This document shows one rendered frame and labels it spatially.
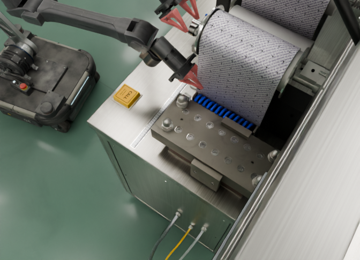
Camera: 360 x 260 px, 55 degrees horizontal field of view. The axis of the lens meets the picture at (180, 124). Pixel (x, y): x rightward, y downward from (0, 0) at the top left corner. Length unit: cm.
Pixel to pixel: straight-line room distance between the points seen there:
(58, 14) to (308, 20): 75
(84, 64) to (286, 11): 148
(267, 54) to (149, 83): 56
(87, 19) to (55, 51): 128
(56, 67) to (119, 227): 104
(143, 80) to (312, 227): 105
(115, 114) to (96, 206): 94
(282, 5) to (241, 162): 46
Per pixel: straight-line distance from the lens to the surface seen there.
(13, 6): 129
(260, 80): 92
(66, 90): 219
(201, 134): 106
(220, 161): 103
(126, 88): 128
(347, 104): 42
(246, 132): 106
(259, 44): 90
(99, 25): 111
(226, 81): 100
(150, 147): 118
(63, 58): 234
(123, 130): 122
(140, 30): 105
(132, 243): 202
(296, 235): 35
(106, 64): 255
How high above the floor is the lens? 198
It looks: 63 degrees down
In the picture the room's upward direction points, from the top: straight up
